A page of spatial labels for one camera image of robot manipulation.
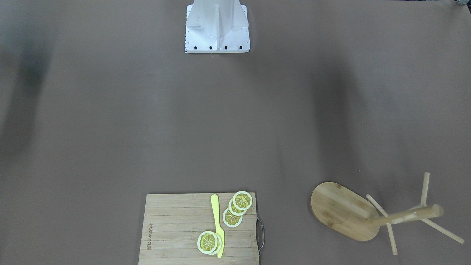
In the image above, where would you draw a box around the bamboo cutting board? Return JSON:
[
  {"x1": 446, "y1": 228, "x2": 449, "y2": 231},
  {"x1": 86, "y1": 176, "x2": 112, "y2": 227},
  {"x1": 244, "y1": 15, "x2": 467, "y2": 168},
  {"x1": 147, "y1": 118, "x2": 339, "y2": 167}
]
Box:
[{"x1": 138, "y1": 192, "x2": 265, "y2": 265}]

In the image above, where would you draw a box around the lemon slice top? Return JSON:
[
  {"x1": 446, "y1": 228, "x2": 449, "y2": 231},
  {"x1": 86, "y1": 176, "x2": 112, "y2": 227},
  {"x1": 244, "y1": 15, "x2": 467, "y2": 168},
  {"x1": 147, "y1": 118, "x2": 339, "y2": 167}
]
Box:
[{"x1": 232, "y1": 191, "x2": 254, "y2": 211}]

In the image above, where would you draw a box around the lemon slice middle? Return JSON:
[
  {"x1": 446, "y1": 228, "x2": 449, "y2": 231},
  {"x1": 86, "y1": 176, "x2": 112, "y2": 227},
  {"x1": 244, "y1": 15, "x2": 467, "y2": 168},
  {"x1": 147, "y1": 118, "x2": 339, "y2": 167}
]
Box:
[{"x1": 228, "y1": 199, "x2": 247, "y2": 216}]

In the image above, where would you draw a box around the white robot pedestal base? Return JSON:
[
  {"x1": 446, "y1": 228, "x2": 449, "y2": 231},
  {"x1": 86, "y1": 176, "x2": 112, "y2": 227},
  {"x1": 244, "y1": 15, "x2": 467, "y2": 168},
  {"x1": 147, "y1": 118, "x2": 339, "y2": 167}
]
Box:
[{"x1": 184, "y1": 0, "x2": 251, "y2": 54}]

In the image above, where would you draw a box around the yellow plastic knife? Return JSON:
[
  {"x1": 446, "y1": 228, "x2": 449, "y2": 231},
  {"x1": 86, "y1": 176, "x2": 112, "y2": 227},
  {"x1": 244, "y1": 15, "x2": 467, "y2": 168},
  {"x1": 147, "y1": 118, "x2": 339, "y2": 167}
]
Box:
[{"x1": 210, "y1": 194, "x2": 225, "y2": 258}]

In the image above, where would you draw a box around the wooden cup storage rack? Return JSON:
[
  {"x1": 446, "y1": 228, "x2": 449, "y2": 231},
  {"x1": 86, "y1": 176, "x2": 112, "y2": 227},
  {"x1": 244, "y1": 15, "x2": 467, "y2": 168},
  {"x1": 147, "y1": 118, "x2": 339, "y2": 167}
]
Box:
[{"x1": 311, "y1": 172, "x2": 464, "y2": 255}]

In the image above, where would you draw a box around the lemon slice front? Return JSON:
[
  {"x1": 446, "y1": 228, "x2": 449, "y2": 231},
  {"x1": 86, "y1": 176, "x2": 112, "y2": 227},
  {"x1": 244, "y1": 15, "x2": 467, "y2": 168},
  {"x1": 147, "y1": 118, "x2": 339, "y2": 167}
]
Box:
[{"x1": 197, "y1": 230, "x2": 223, "y2": 255}]

